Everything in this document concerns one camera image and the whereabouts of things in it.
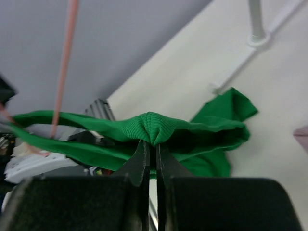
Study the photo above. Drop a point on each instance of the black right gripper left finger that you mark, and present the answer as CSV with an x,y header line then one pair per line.
x,y
118,202

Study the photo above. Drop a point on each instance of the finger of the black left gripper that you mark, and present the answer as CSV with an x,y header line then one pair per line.
x,y
6,90

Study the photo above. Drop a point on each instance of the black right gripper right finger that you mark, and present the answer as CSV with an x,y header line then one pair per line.
x,y
190,203

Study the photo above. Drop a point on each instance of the green tank top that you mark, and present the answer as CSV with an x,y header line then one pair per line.
x,y
200,144

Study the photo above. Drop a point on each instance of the pink hanger of green top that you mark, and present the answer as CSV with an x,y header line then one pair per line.
x,y
68,41

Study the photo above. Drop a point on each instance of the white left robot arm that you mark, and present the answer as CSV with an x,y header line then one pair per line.
x,y
25,164

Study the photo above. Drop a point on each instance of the mauve pink tank top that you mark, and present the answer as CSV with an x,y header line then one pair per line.
x,y
301,135

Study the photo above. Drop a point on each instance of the white clothes rack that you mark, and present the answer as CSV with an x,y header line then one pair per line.
x,y
258,41

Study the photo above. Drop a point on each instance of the aluminium front rail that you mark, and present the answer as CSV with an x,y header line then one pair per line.
x,y
99,109

